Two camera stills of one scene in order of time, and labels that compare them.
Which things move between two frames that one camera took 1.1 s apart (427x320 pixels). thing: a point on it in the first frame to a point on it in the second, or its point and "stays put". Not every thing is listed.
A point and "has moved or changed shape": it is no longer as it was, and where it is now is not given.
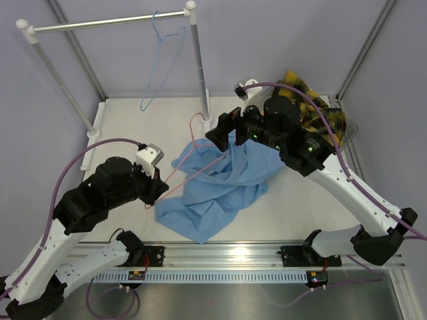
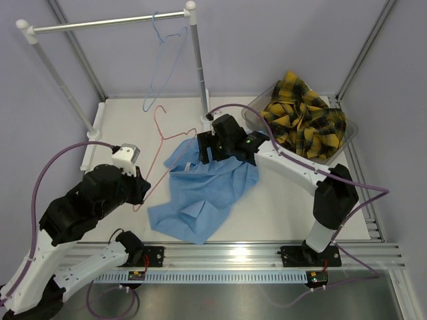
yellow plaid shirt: [310, 117] stays put
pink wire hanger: [193, 145] to [161, 148]
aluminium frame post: [384, 13] stays put
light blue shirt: [218, 185] has moved or changed shape
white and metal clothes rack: [93, 135] stays put
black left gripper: [157, 187] to [141, 187]
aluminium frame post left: [82, 56] stays put
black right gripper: [229, 122] to [206, 139]
